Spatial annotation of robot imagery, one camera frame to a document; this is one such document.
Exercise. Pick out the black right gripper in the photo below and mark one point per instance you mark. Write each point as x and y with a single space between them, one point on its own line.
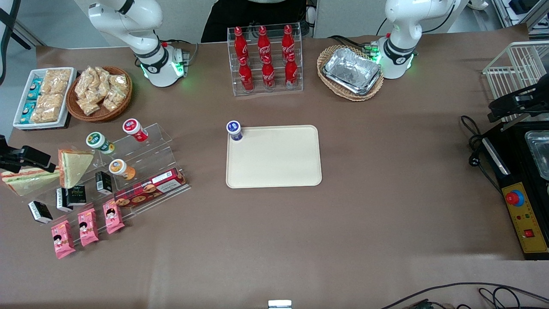
9 157

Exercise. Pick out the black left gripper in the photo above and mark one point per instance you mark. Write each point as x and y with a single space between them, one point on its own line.
528 99

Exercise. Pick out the plastic-wrapped triangle sandwich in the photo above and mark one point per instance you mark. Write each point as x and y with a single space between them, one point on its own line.
30 182
73 165

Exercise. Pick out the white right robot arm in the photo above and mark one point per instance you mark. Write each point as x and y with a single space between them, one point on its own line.
154 64

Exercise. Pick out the beige plastic tray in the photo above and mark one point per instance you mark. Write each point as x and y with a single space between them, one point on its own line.
291 146

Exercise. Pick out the white rectangular dish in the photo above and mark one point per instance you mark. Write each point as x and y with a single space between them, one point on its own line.
38 125

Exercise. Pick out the black and white carton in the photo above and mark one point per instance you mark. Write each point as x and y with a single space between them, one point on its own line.
62 201
40 212

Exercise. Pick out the black carton green print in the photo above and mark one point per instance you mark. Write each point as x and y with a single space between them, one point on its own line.
77 196

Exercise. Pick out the blue snack pack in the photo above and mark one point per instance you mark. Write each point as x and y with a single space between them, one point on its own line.
27 112
34 90

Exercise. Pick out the rice cracker pack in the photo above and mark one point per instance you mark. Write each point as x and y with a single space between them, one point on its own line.
47 107
55 81

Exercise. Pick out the steel pan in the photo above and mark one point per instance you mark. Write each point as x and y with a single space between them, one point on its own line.
539 150

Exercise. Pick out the green-lid yogurt cup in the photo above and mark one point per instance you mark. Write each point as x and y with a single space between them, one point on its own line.
96 140

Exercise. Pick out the black sealing machine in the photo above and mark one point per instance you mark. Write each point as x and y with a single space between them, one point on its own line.
514 171

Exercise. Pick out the small black carton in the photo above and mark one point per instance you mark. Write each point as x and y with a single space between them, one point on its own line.
103 182

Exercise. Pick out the clear bag of puffed snacks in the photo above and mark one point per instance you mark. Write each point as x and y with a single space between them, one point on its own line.
112 99
88 106
85 83
119 81
101 78

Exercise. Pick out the orange-lid yogurt cup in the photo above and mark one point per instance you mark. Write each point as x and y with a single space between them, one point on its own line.
118 166

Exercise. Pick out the brown wicker snack basket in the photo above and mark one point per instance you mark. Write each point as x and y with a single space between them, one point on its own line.
103 115

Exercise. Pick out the pink snack pack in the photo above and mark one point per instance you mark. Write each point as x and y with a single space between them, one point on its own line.
88 226
62 239
113 216

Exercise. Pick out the red-lid yogurt cup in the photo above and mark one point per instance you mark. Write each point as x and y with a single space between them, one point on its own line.
132 126

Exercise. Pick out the metal equipment rack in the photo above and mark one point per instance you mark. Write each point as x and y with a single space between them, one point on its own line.
536 17

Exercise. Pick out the red cookie box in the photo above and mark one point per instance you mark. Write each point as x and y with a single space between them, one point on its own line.
141 191

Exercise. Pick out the clear acrylic tiered stand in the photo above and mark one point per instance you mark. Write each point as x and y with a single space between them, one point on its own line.
158 148

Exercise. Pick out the black metal bar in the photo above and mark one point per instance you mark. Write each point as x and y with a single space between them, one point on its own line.
17 34

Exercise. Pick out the brown table cover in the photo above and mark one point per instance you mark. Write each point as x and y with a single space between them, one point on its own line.
386 193

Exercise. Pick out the light wicker basket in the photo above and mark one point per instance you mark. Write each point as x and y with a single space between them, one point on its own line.
349 96

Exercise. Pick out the aluminium foil container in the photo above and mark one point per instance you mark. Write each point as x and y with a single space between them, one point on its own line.
351 71

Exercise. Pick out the blue-lid yogurt cup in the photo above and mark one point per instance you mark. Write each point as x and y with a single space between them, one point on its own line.
234 128

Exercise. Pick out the red cola bottle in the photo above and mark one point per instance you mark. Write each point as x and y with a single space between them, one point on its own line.
268 76
263 45
240 45
288 43
291 73
246 77

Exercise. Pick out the clear acrylic bottle rack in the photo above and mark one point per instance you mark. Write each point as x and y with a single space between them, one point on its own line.
279 91

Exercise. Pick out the person in black clothes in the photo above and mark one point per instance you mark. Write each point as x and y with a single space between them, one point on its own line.
253 21

